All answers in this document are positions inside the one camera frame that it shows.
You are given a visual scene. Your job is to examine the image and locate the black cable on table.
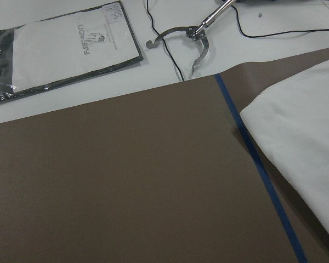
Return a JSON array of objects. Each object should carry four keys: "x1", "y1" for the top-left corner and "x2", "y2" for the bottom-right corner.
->
[{"x1": 145, "y1": 0, "x2": 329, "y2": 82}]

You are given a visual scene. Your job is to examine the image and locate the silver reacher grabber tool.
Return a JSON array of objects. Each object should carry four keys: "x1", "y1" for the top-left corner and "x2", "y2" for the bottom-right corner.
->
[{"x1": 145, "y1": 1, "x2": 236, "y2": 75}]

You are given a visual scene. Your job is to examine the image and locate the white long-sleeve printed shirt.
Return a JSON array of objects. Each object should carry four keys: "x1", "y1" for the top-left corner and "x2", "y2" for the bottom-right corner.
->
[{"x1": 240, "y1": 60, "x2": 329, "y2": 234}]

